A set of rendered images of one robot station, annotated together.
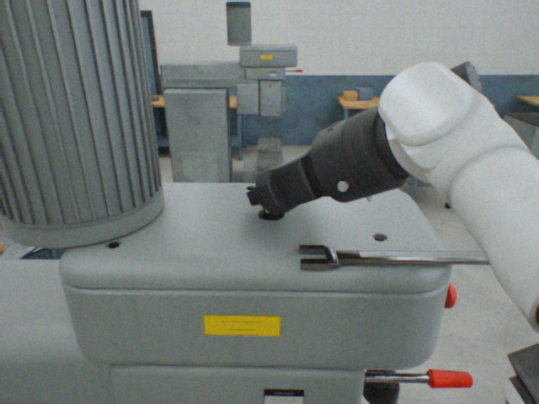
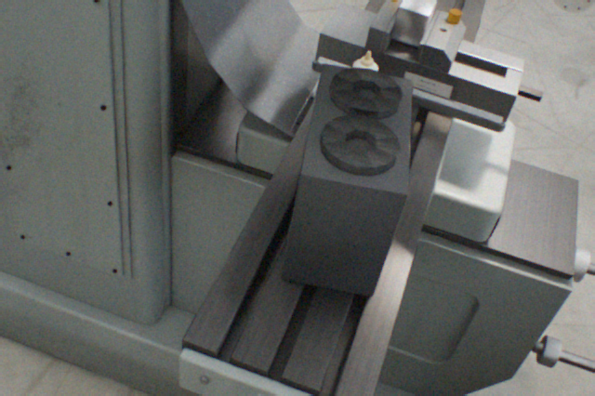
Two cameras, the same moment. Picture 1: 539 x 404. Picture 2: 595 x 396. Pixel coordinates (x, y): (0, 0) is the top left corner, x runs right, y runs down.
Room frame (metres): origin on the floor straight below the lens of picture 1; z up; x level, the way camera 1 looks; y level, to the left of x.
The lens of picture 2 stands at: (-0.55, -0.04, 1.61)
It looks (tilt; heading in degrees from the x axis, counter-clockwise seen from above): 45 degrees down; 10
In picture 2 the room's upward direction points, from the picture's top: 11 degrees clockwise
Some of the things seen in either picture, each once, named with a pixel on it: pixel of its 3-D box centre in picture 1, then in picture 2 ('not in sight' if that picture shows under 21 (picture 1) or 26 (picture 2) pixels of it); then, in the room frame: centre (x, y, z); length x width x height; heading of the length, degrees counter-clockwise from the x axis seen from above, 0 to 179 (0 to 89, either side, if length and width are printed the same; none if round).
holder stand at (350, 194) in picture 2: not in sight; (349, 174); (0.10, 0.01, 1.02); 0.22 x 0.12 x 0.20; 9
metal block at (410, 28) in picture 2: not in sight; (414, 19); (0.51, 0.00, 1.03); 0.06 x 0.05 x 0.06; 176
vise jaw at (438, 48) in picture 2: not in sight; (442, 40); (0.51, -0.05, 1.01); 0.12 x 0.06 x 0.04; 176
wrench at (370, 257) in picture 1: (409, 257); not in sight; (0.39, -0.15, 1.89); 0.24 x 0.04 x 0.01; 90
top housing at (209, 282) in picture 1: (260, 263); not in sight; (0.50, 0.02, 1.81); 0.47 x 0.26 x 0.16; 88
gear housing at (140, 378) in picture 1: (244, 331); not in sight; (0.50, 0.04, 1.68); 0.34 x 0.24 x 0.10; 88
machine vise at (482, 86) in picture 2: not in sight; (422, 53); (0.51, -0.03, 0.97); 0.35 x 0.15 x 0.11; 86
